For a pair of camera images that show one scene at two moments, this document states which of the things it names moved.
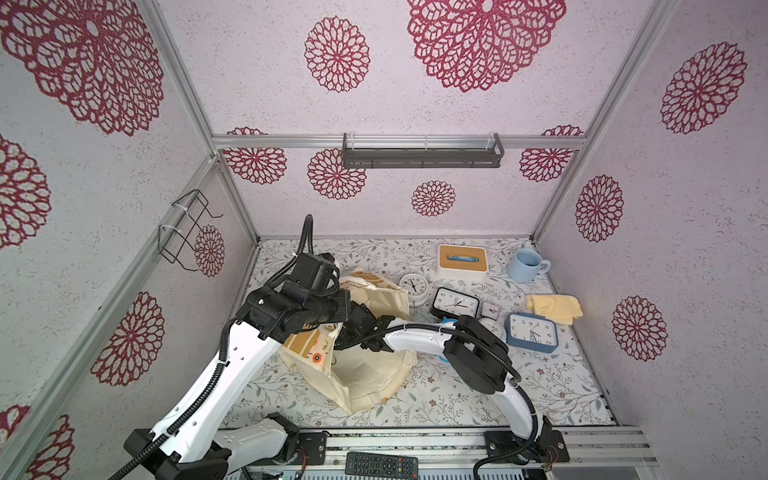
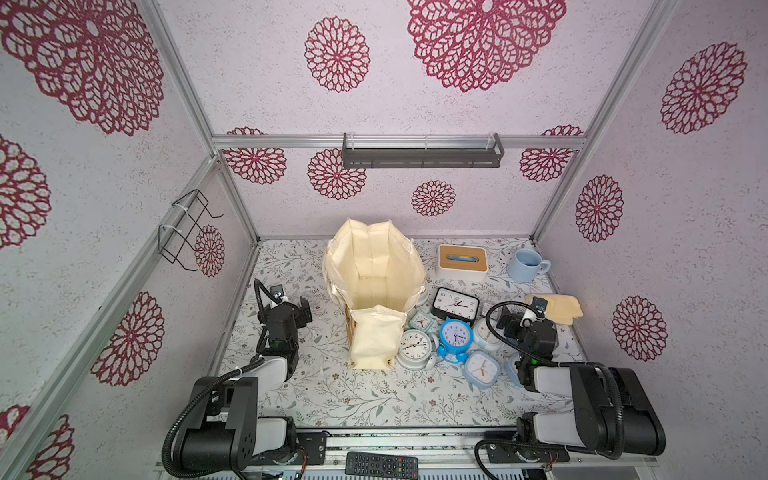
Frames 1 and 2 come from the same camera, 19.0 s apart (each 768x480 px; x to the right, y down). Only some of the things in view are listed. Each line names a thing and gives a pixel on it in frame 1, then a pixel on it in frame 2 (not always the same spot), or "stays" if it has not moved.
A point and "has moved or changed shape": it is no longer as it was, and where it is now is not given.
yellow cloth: (557, 308) stays
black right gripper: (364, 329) -> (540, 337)
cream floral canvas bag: (361, 377) -> (377, 274)
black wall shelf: (423, 157) stays
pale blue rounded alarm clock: (445, 320) has moved or changed shape
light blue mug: (526, 265) stays
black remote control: (376, 465) stays
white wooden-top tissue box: (462, 263) stays
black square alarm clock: (451, 303) stays
